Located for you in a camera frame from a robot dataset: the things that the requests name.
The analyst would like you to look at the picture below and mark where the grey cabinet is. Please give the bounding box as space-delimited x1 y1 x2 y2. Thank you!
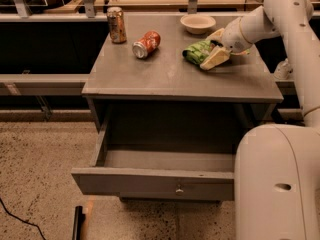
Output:
83 14 283 131

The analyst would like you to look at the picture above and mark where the black floor cable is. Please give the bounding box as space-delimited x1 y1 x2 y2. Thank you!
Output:
0 196 48 240

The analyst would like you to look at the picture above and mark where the metal railing frame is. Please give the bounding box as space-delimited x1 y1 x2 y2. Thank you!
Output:
0 0 263 22

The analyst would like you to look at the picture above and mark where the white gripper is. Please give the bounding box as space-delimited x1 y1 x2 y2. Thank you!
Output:
200 16 253 71

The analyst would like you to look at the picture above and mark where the upright brown soda can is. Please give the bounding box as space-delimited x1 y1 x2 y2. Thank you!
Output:
107 7 127 44

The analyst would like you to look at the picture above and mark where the green rice chip bag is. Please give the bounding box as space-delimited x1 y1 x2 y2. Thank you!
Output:
182 39 251 66

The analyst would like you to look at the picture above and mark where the black bar on floor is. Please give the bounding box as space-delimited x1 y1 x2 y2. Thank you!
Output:
72 206 85 240

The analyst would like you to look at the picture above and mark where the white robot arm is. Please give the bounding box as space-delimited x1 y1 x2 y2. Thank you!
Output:
201 0 320 240

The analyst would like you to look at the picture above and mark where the open grey top drawer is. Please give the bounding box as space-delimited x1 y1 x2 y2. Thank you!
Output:
71 103 248 201

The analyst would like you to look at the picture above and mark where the white paper bowl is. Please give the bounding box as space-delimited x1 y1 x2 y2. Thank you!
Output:
180 14 216 35

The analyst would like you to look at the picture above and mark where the orange soda can lying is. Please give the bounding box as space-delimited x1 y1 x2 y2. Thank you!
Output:
132 31 161 59

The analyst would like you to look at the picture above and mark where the clear plastic bottle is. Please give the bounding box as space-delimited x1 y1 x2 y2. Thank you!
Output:
273 59 293 80

